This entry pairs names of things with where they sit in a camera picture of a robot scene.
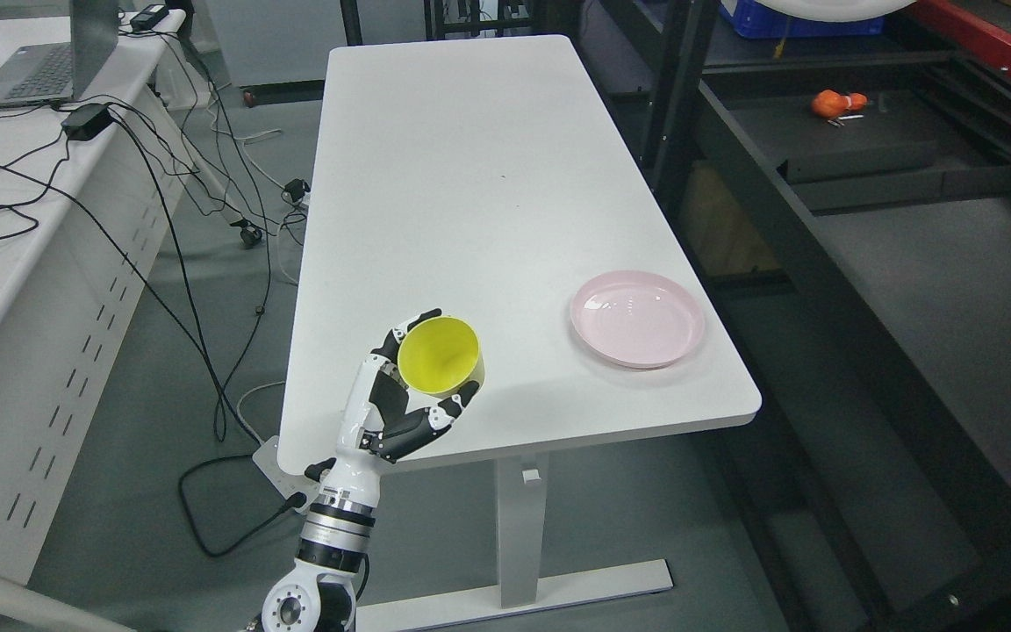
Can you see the orange toy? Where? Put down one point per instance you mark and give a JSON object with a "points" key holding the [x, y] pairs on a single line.
{"points": [[831, 104]]}

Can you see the white perforated office desk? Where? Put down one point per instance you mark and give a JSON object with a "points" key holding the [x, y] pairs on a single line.
{"points": [[80, 226]]}

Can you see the red metal beam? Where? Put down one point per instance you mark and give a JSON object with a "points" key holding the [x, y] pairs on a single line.
{"points": [[986, 41]]}

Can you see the white standing desk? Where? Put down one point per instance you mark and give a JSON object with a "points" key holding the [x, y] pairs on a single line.
{"points": [[484, 177]]}

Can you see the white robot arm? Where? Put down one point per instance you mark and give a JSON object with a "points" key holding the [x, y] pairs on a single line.
{"points": [[318, 594]]}

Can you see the pink plastic plate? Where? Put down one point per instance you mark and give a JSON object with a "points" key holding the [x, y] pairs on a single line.
{"points": [[637, 319]]}

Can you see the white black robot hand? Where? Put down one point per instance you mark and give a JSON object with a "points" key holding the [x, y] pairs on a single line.
{"points": [[385, 420]]}

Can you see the yellow plastic cup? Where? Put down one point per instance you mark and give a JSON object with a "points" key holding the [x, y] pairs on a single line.
{"points": [[440, 355]]}

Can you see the black power adapter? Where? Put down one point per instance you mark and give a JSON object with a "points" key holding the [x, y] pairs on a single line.
{"points": [[86, 122]]}

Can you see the blue plastic crate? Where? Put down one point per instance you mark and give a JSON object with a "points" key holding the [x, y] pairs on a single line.
{"points": [[754, 21]]}

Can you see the grey laptop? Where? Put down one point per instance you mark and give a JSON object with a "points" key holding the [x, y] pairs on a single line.
{"points": [[60, 72]]}

